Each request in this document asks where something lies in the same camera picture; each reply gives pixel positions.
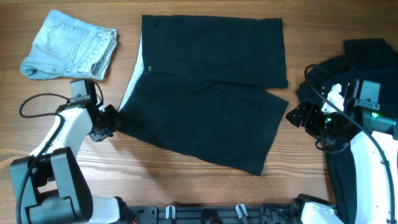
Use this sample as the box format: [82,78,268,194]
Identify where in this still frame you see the black shorts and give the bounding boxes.
[119,15,288,175]

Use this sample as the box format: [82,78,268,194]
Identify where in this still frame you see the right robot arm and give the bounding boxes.
[286,79,397,223]

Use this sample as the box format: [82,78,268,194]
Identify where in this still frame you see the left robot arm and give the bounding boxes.
[10,79,127,223]

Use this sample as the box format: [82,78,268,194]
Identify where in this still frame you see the pile of black clothes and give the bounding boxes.
[308,39,397,223]

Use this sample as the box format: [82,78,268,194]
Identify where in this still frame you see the folded light blue jeans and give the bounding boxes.
[20,10,117,80]

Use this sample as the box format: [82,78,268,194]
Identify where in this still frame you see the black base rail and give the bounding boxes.
[129,204,302,224]

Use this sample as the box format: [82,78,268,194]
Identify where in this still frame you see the left white rail clip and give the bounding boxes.
[165,205,176,220]

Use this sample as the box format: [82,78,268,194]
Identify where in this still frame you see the white rail clip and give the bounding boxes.
[235,203,249,224]
[165,205,176,220]

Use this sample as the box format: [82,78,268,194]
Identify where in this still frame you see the right white rail clip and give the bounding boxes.
[235,203,249,224]

